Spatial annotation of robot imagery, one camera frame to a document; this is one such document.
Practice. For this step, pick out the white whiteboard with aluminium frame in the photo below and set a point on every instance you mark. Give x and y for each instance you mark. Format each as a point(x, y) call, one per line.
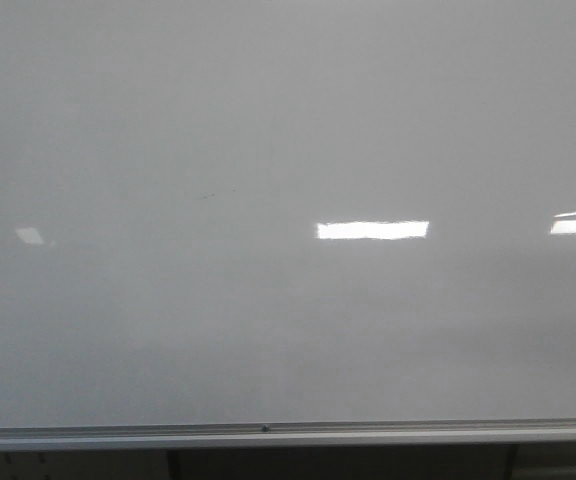
point(286, 223)

